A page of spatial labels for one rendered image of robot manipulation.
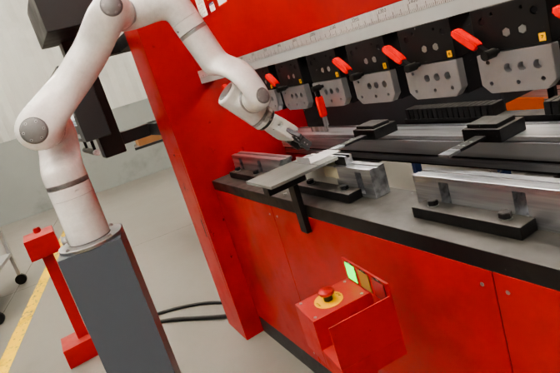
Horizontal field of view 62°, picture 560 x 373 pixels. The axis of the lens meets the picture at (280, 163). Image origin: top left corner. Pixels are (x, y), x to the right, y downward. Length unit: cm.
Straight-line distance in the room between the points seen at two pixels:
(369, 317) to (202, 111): 151
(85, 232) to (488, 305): 108
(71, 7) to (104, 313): 143
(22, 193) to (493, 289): 834
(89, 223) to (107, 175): 727
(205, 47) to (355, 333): 87
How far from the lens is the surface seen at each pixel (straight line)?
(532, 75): 97
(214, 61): 141
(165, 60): 228
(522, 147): 139
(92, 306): 152
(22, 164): 886
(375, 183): 143
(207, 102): 233
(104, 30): 138
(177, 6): 142
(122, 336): 156
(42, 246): 295
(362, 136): 172
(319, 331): 113
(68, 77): 143
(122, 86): 863
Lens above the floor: 137
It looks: 13 degrees down
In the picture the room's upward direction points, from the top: 17 degrees counter-clockwise
